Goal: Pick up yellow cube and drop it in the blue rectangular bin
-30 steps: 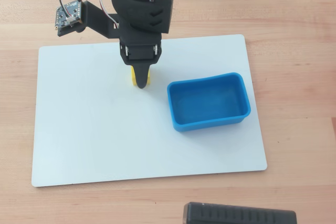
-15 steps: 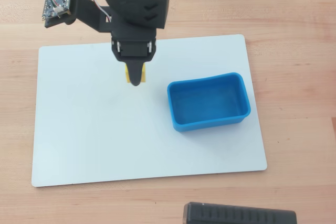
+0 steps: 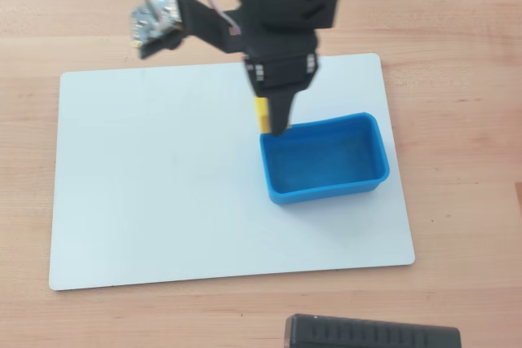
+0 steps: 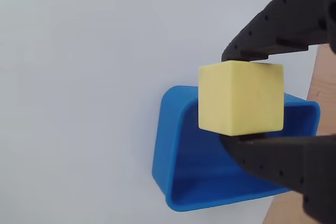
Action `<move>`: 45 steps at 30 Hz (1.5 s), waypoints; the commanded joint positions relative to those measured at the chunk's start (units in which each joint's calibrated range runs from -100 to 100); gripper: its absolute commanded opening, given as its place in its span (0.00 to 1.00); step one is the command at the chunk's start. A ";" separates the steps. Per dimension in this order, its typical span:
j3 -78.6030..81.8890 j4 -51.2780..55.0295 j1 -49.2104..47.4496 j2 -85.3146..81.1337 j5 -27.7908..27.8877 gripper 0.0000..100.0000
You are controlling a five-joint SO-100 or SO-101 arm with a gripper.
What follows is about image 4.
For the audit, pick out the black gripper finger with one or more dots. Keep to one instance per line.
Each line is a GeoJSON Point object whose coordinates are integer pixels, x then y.
{"type": "Point", "coordinates": [286, 19]}
{"type": "Point", "coordinates": [288, 166]}

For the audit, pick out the blue rectangular bin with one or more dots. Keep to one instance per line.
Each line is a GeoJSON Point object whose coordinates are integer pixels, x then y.
{"type": "Point", "coordinates": [199, 176]}

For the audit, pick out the yellow cube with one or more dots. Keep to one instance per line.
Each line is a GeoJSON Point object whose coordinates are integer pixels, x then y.
{"type": "Point", "coordinates": [239, 98]}

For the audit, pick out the white rectangular board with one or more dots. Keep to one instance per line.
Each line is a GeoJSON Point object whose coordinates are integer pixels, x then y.
{"type": "Point", "coordinates": [78, 90]}

